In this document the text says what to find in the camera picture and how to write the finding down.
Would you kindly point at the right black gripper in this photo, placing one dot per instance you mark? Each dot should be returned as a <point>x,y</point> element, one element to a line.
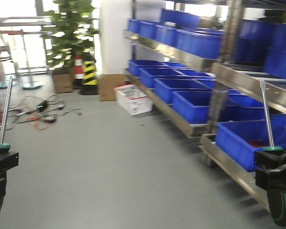
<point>270,178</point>

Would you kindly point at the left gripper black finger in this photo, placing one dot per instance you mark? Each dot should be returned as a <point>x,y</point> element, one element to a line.
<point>8,161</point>

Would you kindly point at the green black cross screwdriver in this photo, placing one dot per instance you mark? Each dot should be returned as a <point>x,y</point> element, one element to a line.
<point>4,147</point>

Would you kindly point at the yellow black traffic cone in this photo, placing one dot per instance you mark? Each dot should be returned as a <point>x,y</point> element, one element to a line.
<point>89,81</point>

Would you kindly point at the red white traffic cone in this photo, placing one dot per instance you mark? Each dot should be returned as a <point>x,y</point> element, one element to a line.
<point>78,71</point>

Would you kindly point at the brown cardboard box on floor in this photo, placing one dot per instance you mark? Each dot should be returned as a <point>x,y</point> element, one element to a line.
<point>106,86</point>

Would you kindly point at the white printed crate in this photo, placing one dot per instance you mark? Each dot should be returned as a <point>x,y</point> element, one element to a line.
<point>131,99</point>

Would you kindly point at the green potted plant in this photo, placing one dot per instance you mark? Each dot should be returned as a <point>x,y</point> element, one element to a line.
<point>71,32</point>

